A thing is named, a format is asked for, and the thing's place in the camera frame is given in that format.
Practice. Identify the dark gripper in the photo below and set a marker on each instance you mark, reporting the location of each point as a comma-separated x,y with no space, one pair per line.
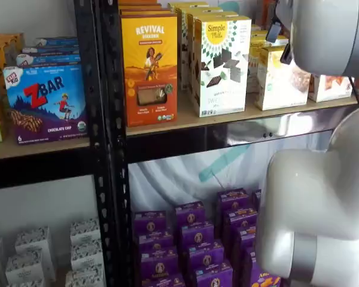
282,10

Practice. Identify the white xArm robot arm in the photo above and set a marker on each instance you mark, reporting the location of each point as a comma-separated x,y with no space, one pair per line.
317,194

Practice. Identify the small white yellow-label box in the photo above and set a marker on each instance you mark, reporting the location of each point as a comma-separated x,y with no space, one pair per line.
254,59
275,86

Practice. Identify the white dark thins box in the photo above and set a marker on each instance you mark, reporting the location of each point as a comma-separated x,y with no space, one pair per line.
181,45
224,68
212,14
188,4

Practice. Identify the white box with orange crackers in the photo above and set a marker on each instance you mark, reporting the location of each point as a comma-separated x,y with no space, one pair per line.
329,89

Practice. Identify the wooden shelf board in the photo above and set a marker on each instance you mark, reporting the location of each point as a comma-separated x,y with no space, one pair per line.
185,119
48,149

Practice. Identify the orange Revival cracker box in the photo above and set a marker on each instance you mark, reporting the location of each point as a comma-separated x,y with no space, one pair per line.
143,7
143,12
149,74
137,1

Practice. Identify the black metal shelf rack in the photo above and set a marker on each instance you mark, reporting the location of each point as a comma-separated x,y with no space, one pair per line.
116,179
33,170

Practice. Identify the blue Zbar snack box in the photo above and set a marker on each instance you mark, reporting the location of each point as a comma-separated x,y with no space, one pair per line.
58,42
48,104
54,51
51,59

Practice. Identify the purple Annie's box orange graphics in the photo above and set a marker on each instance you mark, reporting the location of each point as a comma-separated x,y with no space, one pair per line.
266,281

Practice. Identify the teal tape strip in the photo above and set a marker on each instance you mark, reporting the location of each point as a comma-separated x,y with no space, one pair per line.
221,164

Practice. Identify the white plastic sheet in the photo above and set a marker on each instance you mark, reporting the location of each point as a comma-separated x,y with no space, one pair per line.
173,179

